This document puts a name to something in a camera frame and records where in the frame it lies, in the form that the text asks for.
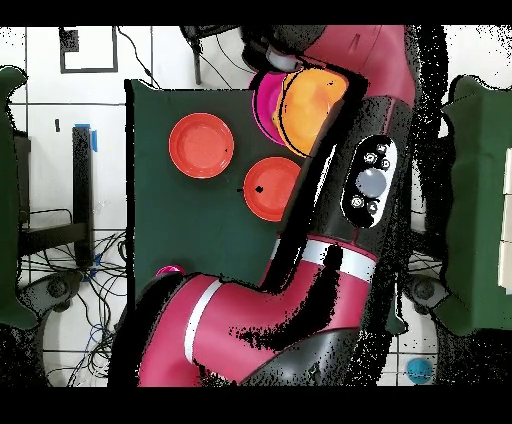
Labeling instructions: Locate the blue tape strip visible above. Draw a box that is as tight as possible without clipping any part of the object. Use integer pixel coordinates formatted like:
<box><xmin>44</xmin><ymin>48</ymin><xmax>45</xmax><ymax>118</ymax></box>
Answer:
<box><xmin>74</xmin><ymin>123</ymin><xmax>98</xmax><ymax>153</ymax></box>

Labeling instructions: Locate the blue round object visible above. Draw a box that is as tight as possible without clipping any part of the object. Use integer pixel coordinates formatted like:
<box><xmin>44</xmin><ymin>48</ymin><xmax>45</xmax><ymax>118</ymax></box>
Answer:
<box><xmin>406</xmin><ymin>357</ymin><xmax>435</xmax><ymax>386</ymax></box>

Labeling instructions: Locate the orange plastic bowl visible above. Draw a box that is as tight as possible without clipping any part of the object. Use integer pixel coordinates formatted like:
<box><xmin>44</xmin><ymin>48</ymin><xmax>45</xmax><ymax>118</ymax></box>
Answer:
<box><xmin>271</xmin><ymin>68</ymin><xmax>350</xmax><ymax>159</ymax></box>

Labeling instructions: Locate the dark green tablecloth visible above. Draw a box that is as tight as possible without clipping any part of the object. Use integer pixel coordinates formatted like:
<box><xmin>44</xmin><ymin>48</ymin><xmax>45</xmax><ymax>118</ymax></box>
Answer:
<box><xmin>124</xmin><ymin>78</ymin><xmax>321</xmax><ymax>305</ymax></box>

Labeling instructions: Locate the green cloth side table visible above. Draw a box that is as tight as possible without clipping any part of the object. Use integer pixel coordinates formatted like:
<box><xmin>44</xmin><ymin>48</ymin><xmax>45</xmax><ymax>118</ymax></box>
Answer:
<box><xmin>0</xmin><ymin>65</ymin><xmax>39</xmax><ymax>331</ymax></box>
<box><xmin>433</xmin><ymin>75</ymin><xmax>512</xmax><ymax>337</ymax></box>

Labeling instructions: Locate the black square floor frame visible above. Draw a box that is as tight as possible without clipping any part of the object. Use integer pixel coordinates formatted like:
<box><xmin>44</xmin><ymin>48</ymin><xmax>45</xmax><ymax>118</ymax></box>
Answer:
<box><xmin>58</xmin><ymin>26</ymin><xmax>120</xmax><ymax>75</ymax></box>

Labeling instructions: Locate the black metal stand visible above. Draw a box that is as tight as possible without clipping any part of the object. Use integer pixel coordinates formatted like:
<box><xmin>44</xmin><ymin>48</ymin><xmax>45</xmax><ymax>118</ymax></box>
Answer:
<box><xmin>17</xmin><ymin>125</ymin><xmax>95</xmax><ymax>269</ymax></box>

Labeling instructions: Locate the grey tripod leg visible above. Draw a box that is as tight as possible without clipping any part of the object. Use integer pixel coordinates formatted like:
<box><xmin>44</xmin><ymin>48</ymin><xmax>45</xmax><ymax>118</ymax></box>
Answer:
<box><xmin>192</xmin><ymin>38</ymin><xmax>204</xmax><ymax>86</ymax></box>

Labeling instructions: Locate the red plastic bowl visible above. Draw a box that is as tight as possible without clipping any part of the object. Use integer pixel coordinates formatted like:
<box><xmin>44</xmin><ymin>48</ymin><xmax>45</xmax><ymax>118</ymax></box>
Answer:
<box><xmin>242</xmin><ymin>156</ymin><xmax>303</xmax><ymax>224</ymax></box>
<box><xmin>168</xmin><ymin>112</ymin><xmax>236</xmax><ymax>180</ymax></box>

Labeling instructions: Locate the pink plastic bowl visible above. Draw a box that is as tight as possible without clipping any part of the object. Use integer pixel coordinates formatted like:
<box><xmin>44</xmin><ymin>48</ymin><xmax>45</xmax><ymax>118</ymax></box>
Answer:
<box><xmin>250</xmin><ymin>70</ymin><xmax>290</xmax><ymax>147</ymax></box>

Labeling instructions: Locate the red plastic cup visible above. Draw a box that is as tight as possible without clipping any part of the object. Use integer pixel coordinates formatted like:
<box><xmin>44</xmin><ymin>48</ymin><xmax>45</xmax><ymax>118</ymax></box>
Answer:
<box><xmin>155</xmin><ymin>264</ymin><xmax>187</xmax><ymax>278</ymax></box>

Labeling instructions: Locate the black cable tangle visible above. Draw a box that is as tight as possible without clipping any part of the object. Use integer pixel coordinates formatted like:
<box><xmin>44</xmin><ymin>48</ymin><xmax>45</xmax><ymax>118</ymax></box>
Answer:
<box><xmin>17</xmin><ymin>229</ymin><xmax>129</xmax><ymax>387</ymax></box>

